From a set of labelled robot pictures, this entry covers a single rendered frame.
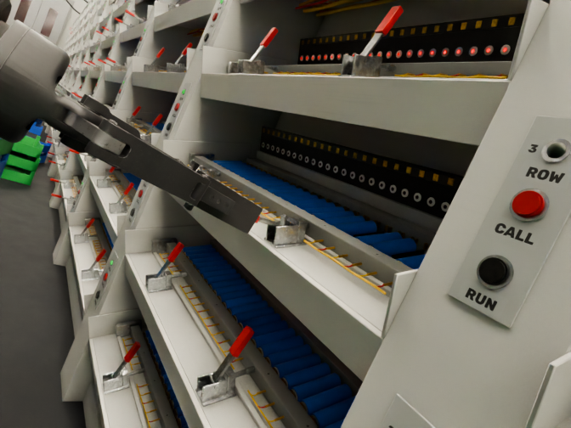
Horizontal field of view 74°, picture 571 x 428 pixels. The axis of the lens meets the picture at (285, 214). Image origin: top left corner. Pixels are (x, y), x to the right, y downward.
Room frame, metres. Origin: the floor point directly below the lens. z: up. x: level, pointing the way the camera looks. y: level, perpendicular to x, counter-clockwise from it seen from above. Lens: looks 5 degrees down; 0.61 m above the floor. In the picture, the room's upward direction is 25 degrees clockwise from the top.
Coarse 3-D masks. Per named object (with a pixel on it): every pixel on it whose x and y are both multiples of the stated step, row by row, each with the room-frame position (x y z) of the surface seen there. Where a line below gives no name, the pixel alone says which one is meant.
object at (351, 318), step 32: (352, 192) 0.57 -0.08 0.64; (224, 224) 0.49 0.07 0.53; (256, 224) 0.47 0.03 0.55; (256, 256) 0.42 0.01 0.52; (288, 256) 0.38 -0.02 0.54; (320, 256) 0.39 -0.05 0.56; (288, 288) 0.37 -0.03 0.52; (320, 288) 0.33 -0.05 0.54; (352, 288) 0.33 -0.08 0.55; (320, 320) 0.32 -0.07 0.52; (352, 320) 0.29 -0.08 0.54; (384, 320) 0.26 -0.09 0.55; (352, 352) 0.29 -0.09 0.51
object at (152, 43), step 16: (160, 0) 1.32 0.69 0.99; (176, 0) 1.34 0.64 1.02; (160, 32) 1.33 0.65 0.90; (176, 32) 1.36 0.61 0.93; (144, 48) 1.32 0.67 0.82; (160, 48) 1.34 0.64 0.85; (176, 48) 1.37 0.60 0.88; (128, 80) 1.31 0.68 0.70; (128, 96) 1.32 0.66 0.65; (144, 96) 1.35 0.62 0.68; (160, 96) 1.38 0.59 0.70; (176, 96) 1.41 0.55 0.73; (160, 112) 1.39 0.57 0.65; (96, 160) 1.31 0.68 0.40; (80, 208) 1.32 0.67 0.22; (96, 208) 1.35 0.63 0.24; (64, 240) 1.31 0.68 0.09; (64, 256) 1.32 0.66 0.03
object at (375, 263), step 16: (208, 160) 0.72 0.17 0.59; (224, 176) 0.63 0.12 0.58; (240, 192) 0.57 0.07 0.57; (256, 192) 0.54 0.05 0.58; (272, 208) 0.50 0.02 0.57; (288, 208) 0.47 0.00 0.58; (320, 224) 0.42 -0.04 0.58; (304, 240) 0.41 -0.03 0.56; (320, 240) 0.41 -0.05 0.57; (336, 240) 0.39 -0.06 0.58; (352, 240) 0.38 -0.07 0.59; (336, 256) 0.37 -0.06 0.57; (352, 256) 0.37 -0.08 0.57; (368, 256) 0.35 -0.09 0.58; (384, 256) 0.35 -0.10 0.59; (352, 272) 0.35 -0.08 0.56; (368, 272) 0.35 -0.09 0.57; (384, 272) 0.34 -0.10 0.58; (400, 272) 0.32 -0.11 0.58
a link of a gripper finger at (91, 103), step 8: (88, 96) 0.27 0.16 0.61; (88, 104) 0.27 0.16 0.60; (96, 104) 0.27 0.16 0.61; (104, 112) 0.28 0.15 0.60; (120, 120) 0.28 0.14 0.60; (128, 128) 0.29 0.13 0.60; (64, 136) 0.27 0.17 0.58; (136, 136) 0.29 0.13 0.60; (72, 144) 0.27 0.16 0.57; (80, 144) 0.27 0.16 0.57; (80, 152) 0.27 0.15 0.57; (192, 208) 0.33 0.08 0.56
